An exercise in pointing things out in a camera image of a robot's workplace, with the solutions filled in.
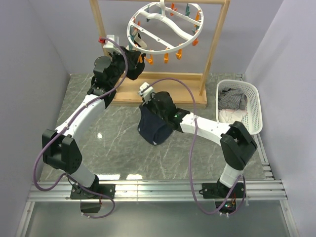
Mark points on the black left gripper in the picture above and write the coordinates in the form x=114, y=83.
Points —
x=132, y=58

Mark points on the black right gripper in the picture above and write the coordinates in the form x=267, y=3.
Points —
x=151, y=101

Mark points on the navy blue underwear beige waistband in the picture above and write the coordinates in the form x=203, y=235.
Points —
x=152, y=128

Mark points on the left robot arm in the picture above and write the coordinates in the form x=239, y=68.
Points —
x=60, y=146

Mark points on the black hanging underwear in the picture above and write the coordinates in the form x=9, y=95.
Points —
x=134, y=76

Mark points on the orange clip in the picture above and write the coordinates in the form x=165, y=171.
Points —
x=149, y=59
x=166, y=58
x=195, y=42
x=179, y=54

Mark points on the white round clip hanger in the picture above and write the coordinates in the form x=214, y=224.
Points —
x=159, y=28

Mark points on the white pink garment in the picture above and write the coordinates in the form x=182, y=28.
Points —
x=230, y=116

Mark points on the grey striped garment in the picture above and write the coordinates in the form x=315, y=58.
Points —
x=230, y=98

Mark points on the white perforated laundry basket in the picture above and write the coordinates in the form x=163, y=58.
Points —
x=253, y=120

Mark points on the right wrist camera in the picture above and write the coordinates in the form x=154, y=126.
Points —
x=146, y=92

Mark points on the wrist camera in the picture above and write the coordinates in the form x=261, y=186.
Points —
x=146, y=92
x=108, y=45

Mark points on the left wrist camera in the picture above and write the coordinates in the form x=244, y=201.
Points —
x=108, y=45

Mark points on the aluminium mounting rail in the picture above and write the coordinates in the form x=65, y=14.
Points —
x=159, y=209

